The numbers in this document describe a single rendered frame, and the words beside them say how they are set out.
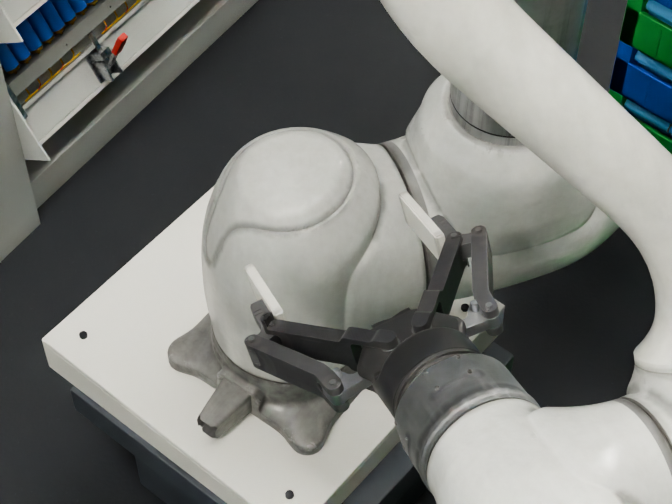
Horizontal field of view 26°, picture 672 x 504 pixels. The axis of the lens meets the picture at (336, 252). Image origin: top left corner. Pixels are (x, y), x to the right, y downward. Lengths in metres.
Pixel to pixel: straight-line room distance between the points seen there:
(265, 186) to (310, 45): 0.88
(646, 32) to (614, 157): 0.85
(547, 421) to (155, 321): 0.63
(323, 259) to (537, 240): 0.20
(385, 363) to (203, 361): 0.43
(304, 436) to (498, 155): 0.33
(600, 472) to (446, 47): 0.26
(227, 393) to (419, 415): 0.44
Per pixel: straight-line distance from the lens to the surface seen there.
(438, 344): 0.99
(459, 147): 1.22
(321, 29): 2.09
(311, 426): 1.37
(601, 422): 0.91
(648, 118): 1.81
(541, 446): 0.89
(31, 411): 1.72
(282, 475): 1.36
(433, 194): 1.25
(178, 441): 1.38
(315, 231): 1.19
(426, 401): 0.95
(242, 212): 1.20
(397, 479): 1.41
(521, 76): 0.86
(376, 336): 1.03
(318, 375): 1.03
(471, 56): 0.85
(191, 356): 1.41
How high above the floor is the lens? 1.42
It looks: 51 degrees down
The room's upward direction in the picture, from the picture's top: straight up
